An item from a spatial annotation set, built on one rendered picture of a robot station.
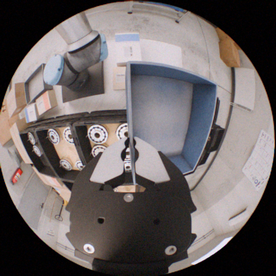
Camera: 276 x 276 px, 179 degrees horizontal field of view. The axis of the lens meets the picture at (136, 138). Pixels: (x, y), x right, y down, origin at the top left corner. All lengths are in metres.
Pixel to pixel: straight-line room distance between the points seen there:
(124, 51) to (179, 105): 0.39
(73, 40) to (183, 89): 0.32
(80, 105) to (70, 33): 0.44
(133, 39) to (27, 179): 3.75
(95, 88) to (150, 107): 0.38
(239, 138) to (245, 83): 1.43
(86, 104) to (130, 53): 0.38
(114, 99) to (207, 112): 0.47
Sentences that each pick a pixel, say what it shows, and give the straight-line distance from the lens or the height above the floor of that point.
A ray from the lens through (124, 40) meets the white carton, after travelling 0.53.
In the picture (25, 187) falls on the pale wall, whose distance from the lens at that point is 3.57.
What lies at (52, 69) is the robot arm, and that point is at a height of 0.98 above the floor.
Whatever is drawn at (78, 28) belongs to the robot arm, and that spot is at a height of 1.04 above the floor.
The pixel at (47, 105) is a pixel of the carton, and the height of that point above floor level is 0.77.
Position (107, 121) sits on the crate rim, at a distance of 0.32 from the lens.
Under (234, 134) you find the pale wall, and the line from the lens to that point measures 2.93.
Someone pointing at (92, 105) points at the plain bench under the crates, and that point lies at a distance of 0.57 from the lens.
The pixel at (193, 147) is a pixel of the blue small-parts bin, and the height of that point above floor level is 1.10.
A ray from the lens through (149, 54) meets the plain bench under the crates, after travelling 0.61.
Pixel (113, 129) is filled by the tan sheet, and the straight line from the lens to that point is 0.44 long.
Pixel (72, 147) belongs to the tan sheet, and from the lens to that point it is 0.58.
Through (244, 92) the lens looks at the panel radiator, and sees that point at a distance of 2.79.
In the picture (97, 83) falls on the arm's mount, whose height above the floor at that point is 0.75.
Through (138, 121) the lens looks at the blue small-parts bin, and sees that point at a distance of 0.17.
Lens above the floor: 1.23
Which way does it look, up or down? 60 degrees down
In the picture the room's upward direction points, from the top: 165 degrees clockwise
